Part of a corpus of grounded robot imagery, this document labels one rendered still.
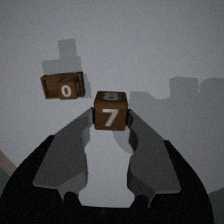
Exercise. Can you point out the brown wooden tray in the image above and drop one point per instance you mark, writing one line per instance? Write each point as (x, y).
(49, 83)

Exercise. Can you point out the brown cube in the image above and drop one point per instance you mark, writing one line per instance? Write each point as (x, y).
(110, 110)
(68, 88)

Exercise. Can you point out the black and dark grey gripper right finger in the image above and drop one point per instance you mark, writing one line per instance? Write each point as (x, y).
(157, 170)

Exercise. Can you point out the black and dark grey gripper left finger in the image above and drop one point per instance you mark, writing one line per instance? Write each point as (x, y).
(56, 166)

